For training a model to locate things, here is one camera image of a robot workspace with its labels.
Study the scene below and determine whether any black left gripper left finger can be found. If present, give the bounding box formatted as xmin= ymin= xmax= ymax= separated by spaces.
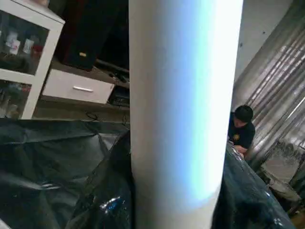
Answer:
xmin=68 ymin=130 xmax=134 ymax=229

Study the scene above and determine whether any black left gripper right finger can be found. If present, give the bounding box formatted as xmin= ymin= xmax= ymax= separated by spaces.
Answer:
xmin=213 ymin=140 xmax=295 ymax=229

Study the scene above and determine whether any white plastic table leg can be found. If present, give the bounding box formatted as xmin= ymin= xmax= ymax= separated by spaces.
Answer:
xmin=128 ymin=0 xmax=244 ymax=229

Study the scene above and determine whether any person in dark shirt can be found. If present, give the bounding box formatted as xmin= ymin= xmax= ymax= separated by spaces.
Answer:
xmin=227 ymin=105 xmax=256 ymax=158

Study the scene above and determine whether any black mat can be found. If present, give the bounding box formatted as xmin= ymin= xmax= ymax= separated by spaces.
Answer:
xmin=0 ymin=117 xmax=296 ymax=229

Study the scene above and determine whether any white drawer unit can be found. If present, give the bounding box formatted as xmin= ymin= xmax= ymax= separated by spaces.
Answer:
xmin=41 ymin=68 xmax=117 ymax=105

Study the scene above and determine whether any grey pleated curtain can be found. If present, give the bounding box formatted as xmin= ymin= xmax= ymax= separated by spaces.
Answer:
xmin=233 ymin=0 xmax=305 ymax=167

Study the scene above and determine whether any white glass door cabinet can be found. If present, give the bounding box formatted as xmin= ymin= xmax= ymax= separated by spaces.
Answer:
xmin=0 ymin=0 xmax=66 ymax=120

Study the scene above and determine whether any dark brown floor speaker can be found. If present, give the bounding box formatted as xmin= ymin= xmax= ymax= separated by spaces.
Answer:
xmin=55 ymin=0 xmax=121 ymax=72

